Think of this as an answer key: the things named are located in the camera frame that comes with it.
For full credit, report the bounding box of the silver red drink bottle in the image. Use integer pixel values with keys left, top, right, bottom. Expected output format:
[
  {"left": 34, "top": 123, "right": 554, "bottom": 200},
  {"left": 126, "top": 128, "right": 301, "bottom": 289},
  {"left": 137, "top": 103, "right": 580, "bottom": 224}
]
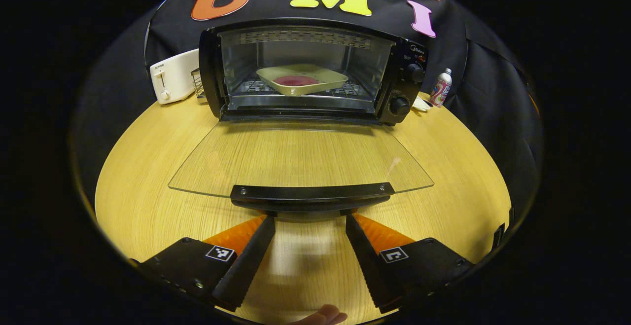
[{"left": 429, "top": 68, "right": 453, "bottom": 108}]

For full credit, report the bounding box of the small black block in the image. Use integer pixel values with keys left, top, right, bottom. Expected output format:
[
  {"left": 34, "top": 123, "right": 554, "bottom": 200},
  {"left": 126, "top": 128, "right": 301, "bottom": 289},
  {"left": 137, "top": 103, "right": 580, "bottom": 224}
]
[{"left": 492, "top": 222, "right": 506, "bottom": 252}]

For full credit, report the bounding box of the cream square plate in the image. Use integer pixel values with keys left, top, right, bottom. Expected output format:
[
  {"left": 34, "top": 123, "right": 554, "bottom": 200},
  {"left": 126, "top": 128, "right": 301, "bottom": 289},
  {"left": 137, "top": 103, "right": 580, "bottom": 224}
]
[{"left": 256, "top": 64, "right": 349, "bottom": 96}]

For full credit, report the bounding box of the red meat slice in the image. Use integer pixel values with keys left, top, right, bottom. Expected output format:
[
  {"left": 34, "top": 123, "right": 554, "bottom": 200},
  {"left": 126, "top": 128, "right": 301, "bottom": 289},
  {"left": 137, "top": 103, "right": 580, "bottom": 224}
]
[{"left": 273, "top": 74, "right": 320, "bottom": 87}]

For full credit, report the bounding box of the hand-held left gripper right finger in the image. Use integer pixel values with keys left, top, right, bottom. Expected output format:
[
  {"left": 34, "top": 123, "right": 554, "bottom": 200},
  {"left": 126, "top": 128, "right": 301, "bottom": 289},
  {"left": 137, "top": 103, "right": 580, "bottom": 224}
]
[{"left": 345, "top": 213, "right": 475, "bottom": 314}]

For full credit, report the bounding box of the metal wire basket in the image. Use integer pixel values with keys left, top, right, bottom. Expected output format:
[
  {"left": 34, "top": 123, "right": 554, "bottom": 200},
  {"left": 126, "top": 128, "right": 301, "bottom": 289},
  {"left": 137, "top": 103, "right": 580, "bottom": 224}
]
[{"left": 190, "top": 68, "right": 208, "bottom": 104}]

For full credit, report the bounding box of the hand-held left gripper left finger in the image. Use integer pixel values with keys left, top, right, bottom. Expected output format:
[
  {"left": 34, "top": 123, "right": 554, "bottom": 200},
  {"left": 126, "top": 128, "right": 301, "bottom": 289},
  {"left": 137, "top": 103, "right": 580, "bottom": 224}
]
[{"left": 131, "top": 214, "right": 276, "bottom": 312}]

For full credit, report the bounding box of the black electric oven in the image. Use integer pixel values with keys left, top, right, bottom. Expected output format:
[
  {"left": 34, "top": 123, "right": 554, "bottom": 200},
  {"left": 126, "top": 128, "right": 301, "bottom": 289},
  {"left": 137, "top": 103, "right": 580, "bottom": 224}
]
[{"left": 168, "top": 18, "right": 435, "bottom": 217}]

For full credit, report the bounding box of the white toaster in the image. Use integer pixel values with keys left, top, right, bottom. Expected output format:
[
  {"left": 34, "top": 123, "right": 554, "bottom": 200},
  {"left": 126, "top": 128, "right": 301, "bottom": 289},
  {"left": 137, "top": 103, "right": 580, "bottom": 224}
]
[{"left": 149, "top": 49, "right": 202, "bottom": 106}]

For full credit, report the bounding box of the black backdrop cloth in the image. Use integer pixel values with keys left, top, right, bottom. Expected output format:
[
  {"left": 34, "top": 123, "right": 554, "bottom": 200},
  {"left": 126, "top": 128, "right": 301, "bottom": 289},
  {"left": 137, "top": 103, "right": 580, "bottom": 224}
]
[{"left": 69, "top": 0, "right": 543, "bottom": 217}]

